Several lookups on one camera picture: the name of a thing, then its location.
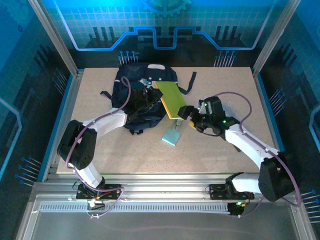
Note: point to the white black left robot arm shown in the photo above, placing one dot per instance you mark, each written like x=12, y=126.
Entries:
x=110, y=121

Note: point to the grey metal front panel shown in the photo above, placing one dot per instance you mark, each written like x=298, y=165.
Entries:
x=160, y=227

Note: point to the aluminium frame post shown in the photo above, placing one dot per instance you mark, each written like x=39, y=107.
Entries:
x=272, y=42
x=55, y=40

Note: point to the green notebook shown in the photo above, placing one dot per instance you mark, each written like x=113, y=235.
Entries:
x=171, y=97

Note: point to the aluminium front rail beam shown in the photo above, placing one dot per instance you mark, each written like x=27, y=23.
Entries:
x=162, y=186

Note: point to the light blue sticky note pad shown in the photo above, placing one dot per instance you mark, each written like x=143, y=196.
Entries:
x=171, y=137

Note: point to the black controller box with LEDs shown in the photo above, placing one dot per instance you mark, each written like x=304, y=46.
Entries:
x=235, y=210

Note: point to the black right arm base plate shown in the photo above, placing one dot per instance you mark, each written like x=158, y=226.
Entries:
x=217, y=192

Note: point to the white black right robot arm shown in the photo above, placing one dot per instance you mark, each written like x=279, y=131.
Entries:
x=247, y=145

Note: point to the navy blue student backpack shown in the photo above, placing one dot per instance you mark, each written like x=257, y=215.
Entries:
x=147, y=117

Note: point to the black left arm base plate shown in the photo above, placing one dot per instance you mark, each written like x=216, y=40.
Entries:
x=112, y=191

